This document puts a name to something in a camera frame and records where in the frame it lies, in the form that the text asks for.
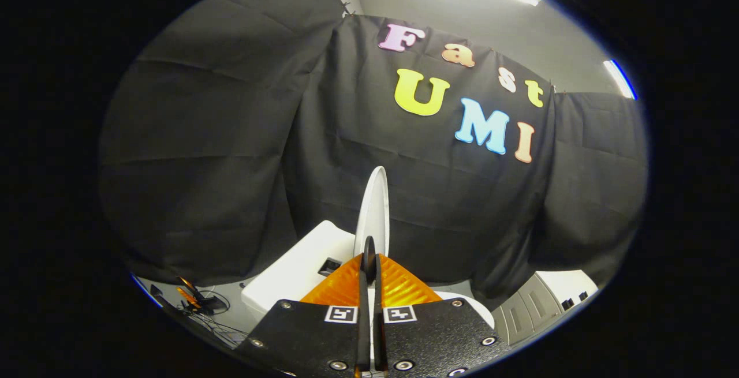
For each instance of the white toilet lid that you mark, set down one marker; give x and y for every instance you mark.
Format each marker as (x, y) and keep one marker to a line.
(375, 210)

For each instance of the small ceiling light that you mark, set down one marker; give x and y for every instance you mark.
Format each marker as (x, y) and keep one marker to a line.
(620, 79)

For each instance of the orange and black tool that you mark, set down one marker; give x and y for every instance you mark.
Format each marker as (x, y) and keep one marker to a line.
(193, 296)

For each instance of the white toilet bowl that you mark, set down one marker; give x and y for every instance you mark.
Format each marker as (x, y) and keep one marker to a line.
(470, 309)

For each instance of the white toilet tank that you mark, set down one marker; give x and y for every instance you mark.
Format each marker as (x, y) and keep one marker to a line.
(288, 280)

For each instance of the white panelled cabinet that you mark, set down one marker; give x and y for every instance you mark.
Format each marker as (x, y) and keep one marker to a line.
(531, 309)

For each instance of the black backdrop cloth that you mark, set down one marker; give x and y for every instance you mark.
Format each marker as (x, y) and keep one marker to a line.
(231, 135)

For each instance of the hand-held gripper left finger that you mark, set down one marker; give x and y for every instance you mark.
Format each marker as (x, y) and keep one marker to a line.
(364, 332)

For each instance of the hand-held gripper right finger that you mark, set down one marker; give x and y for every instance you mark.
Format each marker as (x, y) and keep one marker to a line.
(381, 332)

